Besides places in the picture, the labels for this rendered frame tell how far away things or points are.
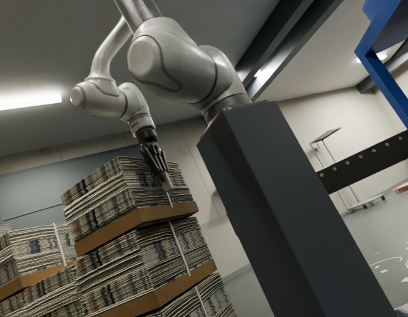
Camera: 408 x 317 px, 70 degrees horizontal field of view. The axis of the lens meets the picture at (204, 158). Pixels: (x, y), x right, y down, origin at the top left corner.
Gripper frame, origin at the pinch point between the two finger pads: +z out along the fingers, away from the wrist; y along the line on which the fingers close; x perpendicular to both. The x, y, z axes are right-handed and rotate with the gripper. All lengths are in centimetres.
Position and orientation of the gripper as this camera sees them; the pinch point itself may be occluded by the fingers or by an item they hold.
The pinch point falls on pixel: (165, 181)
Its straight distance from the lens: 104.6
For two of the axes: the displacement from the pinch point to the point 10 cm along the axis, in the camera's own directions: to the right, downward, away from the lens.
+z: 4.2, 8.7, -2.7
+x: 7.9, -5.0, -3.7
